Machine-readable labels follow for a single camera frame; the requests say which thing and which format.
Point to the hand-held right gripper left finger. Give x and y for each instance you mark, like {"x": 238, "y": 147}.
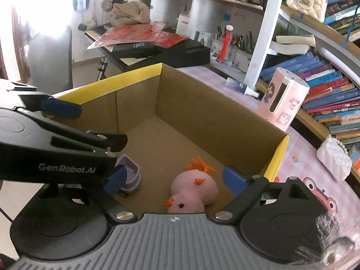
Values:
{"x": 116, "y": 180}

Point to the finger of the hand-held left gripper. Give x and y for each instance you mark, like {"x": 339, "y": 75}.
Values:
{"x": 108, "y": 141}
{"x": 63, "y": 109}

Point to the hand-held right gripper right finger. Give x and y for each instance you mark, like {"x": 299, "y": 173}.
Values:
{"x": 233, "y": 180}

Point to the yellow cardboard box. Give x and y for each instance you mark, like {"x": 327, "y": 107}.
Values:
{"x": 211, "y": 109}

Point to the small purple plastic container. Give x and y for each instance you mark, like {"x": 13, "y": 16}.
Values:
{"x": 132, "y": 174}

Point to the pink chick plush toy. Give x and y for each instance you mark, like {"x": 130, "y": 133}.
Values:
{"x": 194, "y": 191}

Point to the pink cartoon desk mat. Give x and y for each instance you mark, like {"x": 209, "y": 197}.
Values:
{"x": 298, "y": 168}

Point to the small blue-label spray bottle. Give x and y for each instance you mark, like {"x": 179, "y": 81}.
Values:
{"x": 236, "y": 85}

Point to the red plastic-wrapped sheets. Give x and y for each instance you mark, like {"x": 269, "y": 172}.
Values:
{"x": 126, "y": 33}

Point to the pink cartoon cylinder container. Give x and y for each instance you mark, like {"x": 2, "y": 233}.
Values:
{"x": 287, "y": 95}

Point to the white quilted bag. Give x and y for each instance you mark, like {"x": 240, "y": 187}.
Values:
{"x": 334, "y": 159}

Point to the black electronic keyboard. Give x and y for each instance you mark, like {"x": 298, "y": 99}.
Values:
{"x": 180, "y": 53}

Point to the beige bundled cloth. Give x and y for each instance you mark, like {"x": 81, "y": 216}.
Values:
{"x": 129, "y": 12}

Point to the white desk organiser with pens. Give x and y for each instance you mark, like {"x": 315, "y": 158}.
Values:
{"x": 242, "y": 59}

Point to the row of colourful books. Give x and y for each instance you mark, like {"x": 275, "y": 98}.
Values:
{"x": 323, "y": 90}

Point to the red tube with white cap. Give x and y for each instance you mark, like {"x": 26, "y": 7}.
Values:
{"x": 225, "y": 45}

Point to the white box with red label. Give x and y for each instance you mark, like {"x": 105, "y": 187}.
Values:
{"x": 184, "y": 25}

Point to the pale lying book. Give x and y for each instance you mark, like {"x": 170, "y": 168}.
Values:
{"x": 287, "y": 49}
{"x": 295, "y": 39}

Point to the white bookshelf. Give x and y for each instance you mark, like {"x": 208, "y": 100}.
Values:
{"x": 270, "y": 19}

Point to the stack of lying blue books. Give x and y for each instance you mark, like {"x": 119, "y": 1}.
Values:
{"x": 343, "y": 14}

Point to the blue hanging wall pouch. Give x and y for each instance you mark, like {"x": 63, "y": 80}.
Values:
{"x": 81, "y": 2}

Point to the pale hanging wall ornament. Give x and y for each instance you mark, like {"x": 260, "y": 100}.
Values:
{"x": 106, "y": 4}

